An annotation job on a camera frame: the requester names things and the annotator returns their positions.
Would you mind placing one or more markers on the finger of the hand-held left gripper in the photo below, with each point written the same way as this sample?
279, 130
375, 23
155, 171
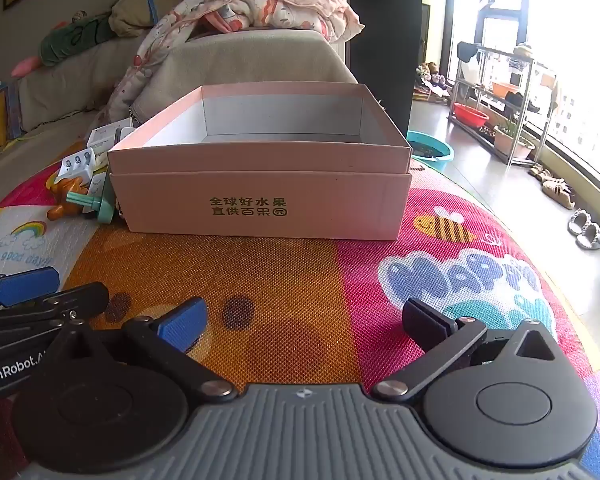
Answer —
25, 285
80, 297

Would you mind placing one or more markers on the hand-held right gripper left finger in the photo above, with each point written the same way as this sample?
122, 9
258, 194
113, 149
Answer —
182, 325

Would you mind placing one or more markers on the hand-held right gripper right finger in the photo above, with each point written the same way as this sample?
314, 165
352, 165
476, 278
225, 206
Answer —
427, 325

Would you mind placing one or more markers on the orange toy figure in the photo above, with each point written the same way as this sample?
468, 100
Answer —
62, 197

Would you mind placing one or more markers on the green plastic tool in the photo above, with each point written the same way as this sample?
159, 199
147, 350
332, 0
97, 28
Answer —
97, 202

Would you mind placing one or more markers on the white blister pack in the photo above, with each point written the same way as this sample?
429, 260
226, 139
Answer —
77, 167

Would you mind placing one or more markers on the white carton box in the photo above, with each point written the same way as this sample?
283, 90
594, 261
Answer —
104, 137

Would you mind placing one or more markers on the small white box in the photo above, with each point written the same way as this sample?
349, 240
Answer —
126, 134

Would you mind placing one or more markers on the pink cardboard box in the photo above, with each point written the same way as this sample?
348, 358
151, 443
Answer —
305, 200

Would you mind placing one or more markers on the colourful printed play mat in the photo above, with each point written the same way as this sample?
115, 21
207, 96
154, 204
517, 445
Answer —
290, 280

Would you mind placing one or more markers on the teal plastic basin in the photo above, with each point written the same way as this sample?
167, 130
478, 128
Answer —
430, 152

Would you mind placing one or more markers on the grey slippers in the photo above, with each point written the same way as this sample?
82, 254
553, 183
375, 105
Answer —
587, 232

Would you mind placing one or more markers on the beige shoes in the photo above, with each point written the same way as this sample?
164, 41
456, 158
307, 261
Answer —
555, 190

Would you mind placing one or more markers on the green potted plant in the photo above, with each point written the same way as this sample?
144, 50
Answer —
512, 142

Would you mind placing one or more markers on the red plastic basin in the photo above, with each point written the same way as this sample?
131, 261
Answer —
471, 116

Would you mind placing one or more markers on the pink plush toy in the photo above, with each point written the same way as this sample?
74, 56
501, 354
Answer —
27, 66

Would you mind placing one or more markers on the metal shelf rack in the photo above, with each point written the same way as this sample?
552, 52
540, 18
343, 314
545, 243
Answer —
527, 105

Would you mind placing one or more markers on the black shoes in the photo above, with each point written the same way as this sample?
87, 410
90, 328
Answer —
522, 102

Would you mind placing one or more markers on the small plush toys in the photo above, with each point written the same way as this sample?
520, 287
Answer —
430, 82

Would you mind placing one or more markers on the orange plastic basin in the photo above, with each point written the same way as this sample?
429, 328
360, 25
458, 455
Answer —
505, 90

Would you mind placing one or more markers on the green plush toy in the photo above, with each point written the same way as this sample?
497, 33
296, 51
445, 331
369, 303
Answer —
75, 37

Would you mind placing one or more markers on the beige sofa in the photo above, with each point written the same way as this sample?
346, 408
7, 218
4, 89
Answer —
260, 60

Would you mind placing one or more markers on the beige pillow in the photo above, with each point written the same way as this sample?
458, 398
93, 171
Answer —
130, 12

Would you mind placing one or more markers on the straw hat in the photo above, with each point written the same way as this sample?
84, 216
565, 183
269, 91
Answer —
522, 51

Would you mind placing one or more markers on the printed pink blanket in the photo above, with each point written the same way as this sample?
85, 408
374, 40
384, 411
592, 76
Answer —
280, 5

